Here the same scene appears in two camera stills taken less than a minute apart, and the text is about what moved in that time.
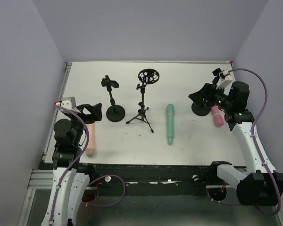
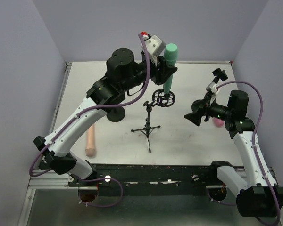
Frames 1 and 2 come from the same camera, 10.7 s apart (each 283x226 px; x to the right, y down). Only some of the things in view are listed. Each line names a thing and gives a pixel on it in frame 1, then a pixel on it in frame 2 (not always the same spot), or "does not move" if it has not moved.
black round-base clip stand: [114, 113] does not move
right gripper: [209, 94] -> [203, 111]
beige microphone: [90, 147] does not move
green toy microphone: [170, 109] -> [170, 52]
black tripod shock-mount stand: [146, 76] -> [160, 99]
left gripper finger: [95, 109] -> [166, 72]
